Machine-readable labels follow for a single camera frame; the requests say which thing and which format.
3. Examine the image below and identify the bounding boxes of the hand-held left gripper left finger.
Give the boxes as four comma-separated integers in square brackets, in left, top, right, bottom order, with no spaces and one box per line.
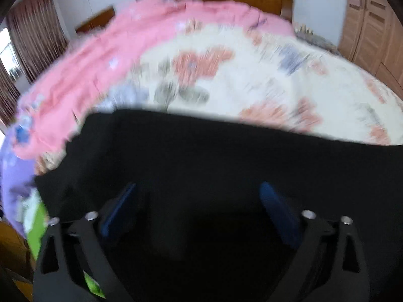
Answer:
[33,182,139,302]

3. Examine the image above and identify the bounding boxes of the black pants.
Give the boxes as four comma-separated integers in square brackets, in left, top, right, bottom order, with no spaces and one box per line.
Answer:
[34,108,403,302]

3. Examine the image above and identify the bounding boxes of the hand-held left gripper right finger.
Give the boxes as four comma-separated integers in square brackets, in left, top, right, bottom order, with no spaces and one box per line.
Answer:
[260,181,370,302]

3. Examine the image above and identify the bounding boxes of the purple floral bedsheet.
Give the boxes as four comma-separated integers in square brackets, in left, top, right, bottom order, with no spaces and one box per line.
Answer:
[0,123,51,240]

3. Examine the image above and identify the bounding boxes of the floral blanket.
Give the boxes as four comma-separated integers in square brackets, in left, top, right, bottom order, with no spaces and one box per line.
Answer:
[35,22,403,177]

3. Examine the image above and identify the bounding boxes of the nightstand with floral cover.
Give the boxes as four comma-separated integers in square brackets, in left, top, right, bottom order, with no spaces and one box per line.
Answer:
[294,25,339,55]

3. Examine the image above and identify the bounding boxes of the brown wooden cabinet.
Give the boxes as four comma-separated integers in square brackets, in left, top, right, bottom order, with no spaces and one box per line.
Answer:
[75,6,116,35]

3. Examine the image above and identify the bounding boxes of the red patterned curtain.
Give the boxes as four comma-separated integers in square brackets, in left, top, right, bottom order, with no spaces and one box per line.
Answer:
[0,0,70,126]

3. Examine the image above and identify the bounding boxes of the green bag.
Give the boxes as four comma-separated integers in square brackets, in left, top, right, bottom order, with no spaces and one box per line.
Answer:
[22,201,104,299]

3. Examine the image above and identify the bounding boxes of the pink quilt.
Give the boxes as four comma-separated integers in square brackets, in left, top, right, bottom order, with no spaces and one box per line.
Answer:
[13,0,296,161]

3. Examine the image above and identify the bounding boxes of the light wooden wardrobe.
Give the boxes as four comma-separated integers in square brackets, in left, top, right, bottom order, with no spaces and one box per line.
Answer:
[337,0,403,98]

